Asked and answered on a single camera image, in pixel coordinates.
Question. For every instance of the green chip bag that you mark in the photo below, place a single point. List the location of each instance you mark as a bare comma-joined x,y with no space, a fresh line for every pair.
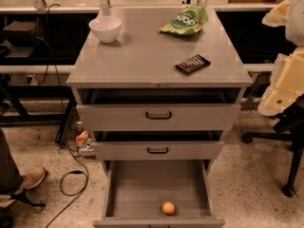
188,22

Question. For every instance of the white bowl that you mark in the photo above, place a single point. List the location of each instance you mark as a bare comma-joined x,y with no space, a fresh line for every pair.
106,28

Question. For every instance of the dark box on shelf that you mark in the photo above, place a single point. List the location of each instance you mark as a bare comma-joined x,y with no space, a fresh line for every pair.
22,34

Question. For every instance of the tan shoe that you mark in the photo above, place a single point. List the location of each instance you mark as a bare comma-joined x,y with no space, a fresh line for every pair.
33,178

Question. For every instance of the grey drawer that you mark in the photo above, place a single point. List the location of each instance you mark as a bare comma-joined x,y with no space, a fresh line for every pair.
158,117
136,191
139,151

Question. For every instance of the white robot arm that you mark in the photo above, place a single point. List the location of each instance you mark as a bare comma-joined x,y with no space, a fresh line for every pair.
294,32

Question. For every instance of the orange bottle on floor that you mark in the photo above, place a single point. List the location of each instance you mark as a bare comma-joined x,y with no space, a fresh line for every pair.
81,138

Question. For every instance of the bottom grey drawer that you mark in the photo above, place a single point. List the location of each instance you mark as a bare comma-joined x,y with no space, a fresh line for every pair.
136,191

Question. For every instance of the top grey drawer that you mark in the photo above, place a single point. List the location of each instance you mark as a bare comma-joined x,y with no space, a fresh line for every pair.
158,117

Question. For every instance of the grey drawer cabinet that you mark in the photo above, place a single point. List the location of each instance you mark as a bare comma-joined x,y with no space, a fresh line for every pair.
138,68

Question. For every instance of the brown trouser leg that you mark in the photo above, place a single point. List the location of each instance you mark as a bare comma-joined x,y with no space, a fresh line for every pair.
10,178

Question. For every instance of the black snack bar packet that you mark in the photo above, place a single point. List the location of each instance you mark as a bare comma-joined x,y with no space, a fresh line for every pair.
192,65

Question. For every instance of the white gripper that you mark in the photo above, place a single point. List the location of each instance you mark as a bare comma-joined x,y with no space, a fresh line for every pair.
295,24

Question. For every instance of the orange fruit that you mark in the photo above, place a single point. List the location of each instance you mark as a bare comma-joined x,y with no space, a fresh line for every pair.
168,208

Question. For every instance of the middle grey drawer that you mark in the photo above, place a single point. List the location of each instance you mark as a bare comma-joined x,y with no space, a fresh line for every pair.
139,151

